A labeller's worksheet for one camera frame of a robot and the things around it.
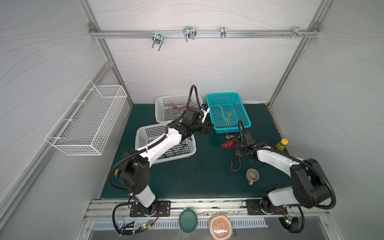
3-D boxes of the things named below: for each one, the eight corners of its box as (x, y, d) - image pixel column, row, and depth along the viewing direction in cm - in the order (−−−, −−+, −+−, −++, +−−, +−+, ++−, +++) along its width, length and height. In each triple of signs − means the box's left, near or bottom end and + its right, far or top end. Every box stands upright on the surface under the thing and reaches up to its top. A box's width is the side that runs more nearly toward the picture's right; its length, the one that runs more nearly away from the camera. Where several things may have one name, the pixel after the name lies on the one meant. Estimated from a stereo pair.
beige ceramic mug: (247, 185, 82) (249, 183, 79) (244, 170, 87) (246, 168, 84) (259, 185, 82) (262, 183, 79) (255, 170, 87) (257, 168, 84)
